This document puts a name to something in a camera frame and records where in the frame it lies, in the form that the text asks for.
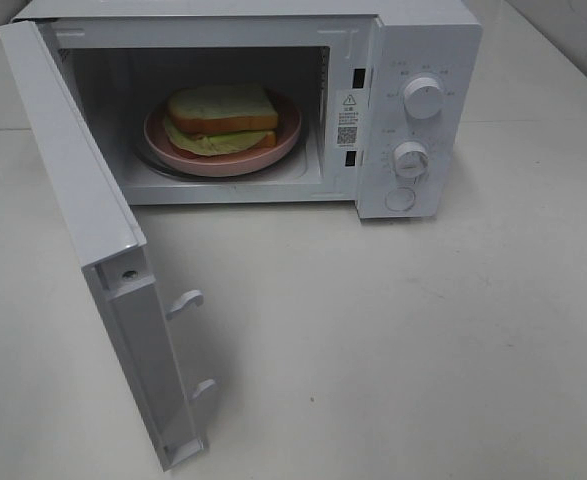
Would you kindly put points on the pink round plate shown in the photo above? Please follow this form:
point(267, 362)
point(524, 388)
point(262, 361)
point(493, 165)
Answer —
point(273, 146)

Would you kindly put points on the round white door button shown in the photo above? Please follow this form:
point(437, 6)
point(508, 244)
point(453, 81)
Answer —
point(401, 199)

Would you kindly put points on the white bread sandwich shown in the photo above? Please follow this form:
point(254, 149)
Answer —
point(219, 119)

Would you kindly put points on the white microwave door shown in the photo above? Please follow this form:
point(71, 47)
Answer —
point(109, 244)

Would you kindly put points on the white lower microwave knob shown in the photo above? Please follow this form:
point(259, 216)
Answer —
point(410, 159)

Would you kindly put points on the white microwave knob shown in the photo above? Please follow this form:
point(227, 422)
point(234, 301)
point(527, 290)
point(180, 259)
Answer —
point(410, 159)
point(423, 97)

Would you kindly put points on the white warning label sticker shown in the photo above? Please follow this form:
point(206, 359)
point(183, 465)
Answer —
point(347, 116)

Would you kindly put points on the white microwave oven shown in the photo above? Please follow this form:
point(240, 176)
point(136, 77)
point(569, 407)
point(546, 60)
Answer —
point(125, 57)

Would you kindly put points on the white upper microwave knob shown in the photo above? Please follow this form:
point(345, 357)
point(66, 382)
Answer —
point(423, 97)

